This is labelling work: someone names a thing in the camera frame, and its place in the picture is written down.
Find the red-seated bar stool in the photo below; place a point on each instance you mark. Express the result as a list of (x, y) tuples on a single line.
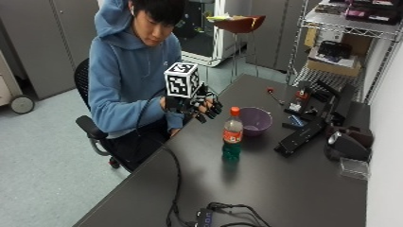
[(240, 24)]

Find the long black rail block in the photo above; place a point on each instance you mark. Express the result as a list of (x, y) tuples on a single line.
[(300, 137)]

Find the clear plastic box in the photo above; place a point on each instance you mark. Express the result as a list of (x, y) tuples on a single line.
[(354, 168)]

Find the black hub box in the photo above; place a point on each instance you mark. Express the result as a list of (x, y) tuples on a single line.
[(205, 218)]

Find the yellow item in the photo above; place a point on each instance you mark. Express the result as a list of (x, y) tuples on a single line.
[(220, 18)]

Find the beige wheeled cart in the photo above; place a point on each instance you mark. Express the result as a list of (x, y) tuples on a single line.
[(11, 91)]

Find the small blue and black item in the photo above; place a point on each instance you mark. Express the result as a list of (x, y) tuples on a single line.
[(296, 121)]

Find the black angled stand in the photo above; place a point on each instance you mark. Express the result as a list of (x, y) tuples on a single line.
[(334, 97)]

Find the black rounded speaker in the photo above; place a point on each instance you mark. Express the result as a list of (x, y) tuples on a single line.
[(349, 146)]

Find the black device with red part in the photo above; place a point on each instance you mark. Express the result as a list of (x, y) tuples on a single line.
[(298, 99)]

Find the tall cardboard box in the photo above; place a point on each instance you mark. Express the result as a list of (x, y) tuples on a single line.
[(360, 42)]

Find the black bag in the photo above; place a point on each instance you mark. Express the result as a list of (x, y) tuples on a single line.
[(334, 49)]

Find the grey tall locker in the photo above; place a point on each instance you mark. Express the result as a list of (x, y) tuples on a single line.
[(273, 34)]

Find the white glass-door cabinet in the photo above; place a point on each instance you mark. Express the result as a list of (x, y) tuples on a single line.
[(219, 47)]

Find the flat cardboard box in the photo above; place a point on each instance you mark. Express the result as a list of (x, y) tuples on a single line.
[(334, 67)]

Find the red-capped bottle with green liquid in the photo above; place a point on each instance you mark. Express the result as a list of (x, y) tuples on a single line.
[(232, 134)]

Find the person in blue hoodie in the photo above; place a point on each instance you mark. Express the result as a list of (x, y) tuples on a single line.
[(125, 75)]

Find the red-tipped small tool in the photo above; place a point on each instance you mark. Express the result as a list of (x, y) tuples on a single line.
[(273, 96)]

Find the black office chair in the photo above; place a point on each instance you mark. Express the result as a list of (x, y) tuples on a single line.
[(84, 78)]

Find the white earbud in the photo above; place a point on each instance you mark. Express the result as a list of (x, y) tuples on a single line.
[(131, 11)]

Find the white cube with black markers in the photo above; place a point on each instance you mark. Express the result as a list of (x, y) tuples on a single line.
[(181, 80)]

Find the dark brown rounded object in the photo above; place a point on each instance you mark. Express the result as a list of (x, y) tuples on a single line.
[(361, 134)]

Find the dark items with pink labels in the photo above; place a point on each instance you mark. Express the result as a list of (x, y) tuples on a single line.
[(365, 11)]

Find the grey metal cabinet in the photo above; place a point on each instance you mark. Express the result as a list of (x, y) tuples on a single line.
[(42, 41)]

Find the purple plastic bowl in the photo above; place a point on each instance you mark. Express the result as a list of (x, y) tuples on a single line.
[(254, 120)]

